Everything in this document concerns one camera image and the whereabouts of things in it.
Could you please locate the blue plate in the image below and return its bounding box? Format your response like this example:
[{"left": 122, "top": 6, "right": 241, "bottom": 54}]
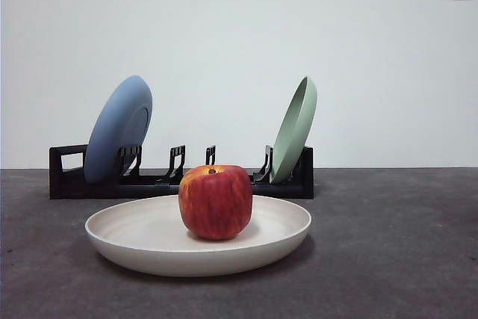
[{"left": 83, "top": 75, "right": 154, "bottom": 185}]

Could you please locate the green plate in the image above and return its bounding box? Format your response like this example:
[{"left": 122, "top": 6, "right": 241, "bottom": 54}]
[{"left": 270, "top": 75, "right": 319, "bottom": 185}]

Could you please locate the red apple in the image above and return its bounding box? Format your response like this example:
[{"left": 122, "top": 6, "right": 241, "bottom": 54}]
[{"left": 178, "top": 164, "right": 253, "bottom": 241}]

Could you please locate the cream yellow plate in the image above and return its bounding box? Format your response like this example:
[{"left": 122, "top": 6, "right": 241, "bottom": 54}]
[{"left": 84, "top": 193, "right": 313, "bottom": 278}]

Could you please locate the black plate rack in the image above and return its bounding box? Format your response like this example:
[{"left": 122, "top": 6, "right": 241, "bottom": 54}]
[{"left": 49, "top": 143, "right": 314, "bottom": 200}]

